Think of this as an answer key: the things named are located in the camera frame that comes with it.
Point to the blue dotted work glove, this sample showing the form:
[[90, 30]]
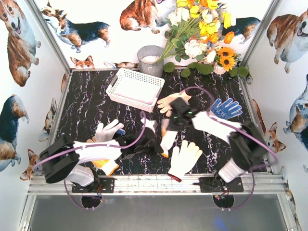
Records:
[[227, 109]]

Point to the white glove blue finger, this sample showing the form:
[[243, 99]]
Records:
[[106, 133]]

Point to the grey metal bucket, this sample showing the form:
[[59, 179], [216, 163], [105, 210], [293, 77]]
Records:
[[149, 60]]

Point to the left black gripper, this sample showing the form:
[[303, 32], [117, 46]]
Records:
[[151, 141]]

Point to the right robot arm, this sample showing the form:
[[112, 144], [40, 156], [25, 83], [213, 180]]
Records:
[[247, 144]]

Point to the small sunflower pot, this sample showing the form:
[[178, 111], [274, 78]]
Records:
[[226, 59]]

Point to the white plastic storage basket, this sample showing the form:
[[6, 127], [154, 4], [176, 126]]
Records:
[[135, 89]]

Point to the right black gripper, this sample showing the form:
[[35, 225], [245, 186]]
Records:
[[175, 106]]

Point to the yellow coated work glove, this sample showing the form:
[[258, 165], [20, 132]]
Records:
[[106, 165]]

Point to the cream glove red cuff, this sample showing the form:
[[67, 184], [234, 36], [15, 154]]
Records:
[[183, 159]]

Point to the aluminium front rail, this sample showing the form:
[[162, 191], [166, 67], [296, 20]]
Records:
[[262, 183]]

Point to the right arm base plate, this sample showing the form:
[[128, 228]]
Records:
[[210, 184]]

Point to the white glove orange cuff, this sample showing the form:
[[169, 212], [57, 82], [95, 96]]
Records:
[[168, 137]]

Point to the artificial flower bouquet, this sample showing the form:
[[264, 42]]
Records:
[[195, 27]]

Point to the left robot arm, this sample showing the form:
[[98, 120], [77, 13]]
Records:
[[63, 160]]

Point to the cream knit glove pair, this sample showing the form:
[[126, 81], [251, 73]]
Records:
[[164, 103]]

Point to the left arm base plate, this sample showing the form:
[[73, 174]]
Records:
[[100, 185]]

